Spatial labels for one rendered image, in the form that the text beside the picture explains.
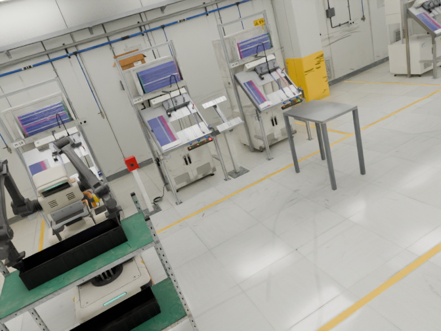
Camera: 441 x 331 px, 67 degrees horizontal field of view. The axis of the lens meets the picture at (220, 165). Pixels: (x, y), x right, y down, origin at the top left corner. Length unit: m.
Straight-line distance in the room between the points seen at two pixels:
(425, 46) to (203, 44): 3.97
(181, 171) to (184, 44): 2.49
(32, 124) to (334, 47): 6.02
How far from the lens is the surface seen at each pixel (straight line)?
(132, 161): 4.21
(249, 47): 4.99
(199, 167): 4.70
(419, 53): 7.23
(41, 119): 4.39
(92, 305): 3.00
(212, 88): 6.39
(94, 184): 2.06
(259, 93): 4.78
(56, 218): 2.64
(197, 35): 6.30
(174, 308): 2.45
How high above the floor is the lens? 1.97
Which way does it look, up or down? 23 degrees down
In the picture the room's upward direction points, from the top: 17 degrees counter-clockwise
